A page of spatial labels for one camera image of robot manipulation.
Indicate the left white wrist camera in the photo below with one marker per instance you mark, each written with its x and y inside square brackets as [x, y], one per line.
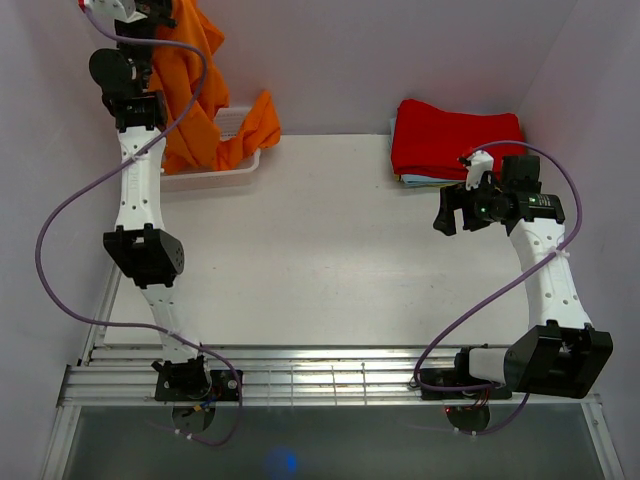
[119, 10]

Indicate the orange trousers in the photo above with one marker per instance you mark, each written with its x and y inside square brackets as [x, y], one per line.
[197, 142]

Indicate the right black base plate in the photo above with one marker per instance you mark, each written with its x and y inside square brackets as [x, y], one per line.
[447, 384]

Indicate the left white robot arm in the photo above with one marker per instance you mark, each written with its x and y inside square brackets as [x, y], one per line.
[139, 244]

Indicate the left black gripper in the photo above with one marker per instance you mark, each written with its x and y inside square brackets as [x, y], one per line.
[152, 9]

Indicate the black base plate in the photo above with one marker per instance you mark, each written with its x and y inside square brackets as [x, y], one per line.
[447, 384]
[217, 385]

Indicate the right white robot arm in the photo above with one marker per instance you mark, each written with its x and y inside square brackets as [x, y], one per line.
[562, 353]

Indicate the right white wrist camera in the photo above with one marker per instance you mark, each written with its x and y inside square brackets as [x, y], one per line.
[476, 164]

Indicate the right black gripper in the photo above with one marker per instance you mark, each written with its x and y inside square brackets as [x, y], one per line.
[454, 197]

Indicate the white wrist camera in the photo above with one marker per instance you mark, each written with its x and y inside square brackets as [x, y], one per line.
[476, 164]
[119, 10]

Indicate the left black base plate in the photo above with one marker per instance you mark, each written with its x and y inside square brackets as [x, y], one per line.
[217, 385]

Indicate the aluminium rail frame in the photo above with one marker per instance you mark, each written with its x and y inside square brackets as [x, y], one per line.
[275, 377]

